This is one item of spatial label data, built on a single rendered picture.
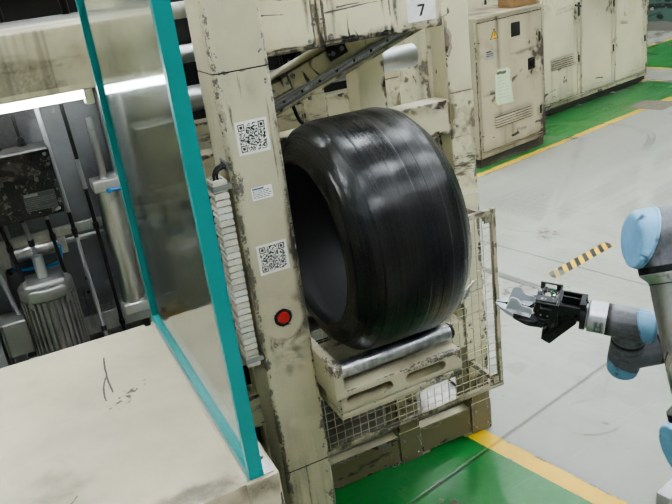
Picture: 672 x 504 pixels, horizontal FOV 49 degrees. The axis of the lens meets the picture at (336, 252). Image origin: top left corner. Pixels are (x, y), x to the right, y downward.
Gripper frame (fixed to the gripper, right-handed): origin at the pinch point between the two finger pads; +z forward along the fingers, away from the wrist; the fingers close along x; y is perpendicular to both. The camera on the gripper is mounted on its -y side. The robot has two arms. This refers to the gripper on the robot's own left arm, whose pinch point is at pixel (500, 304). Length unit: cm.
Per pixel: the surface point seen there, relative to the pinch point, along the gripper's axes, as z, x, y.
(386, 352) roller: 25.5, 14.7, -9.4
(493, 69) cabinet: 98, -425, -189
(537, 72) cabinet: 69, -470, -215
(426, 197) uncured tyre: 17.2, 0.5, 31.3
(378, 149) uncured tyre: 29.5, -4.4, 39.3
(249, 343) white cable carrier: 54, 30, 3
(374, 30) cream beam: 45, -47, 45
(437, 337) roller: 15.4, 4.1, -12.6
